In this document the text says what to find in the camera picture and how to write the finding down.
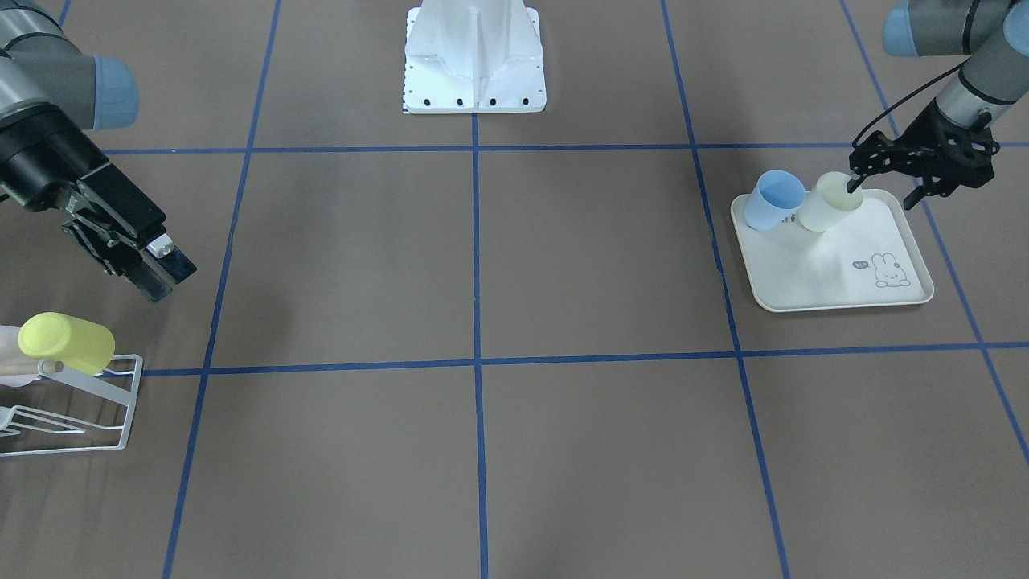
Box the pale green plastic cup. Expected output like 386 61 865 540
797 171 864 233

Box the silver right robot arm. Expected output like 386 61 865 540
1 1 196 303

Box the cream plastic tray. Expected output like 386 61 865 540
731 188 936 313

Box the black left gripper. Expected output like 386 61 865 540
847 102 1000 211

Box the blue plastic cup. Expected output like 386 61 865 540
744 170 807 232

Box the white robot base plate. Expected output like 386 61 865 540
402 1 547 115

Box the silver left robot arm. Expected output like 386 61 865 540
846 1 1028 209

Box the yellow plastic cup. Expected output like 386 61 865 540
17 312 117 376

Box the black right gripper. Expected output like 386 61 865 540
1 104 196 304

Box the white wire cup rack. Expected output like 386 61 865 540
1 353 145 458

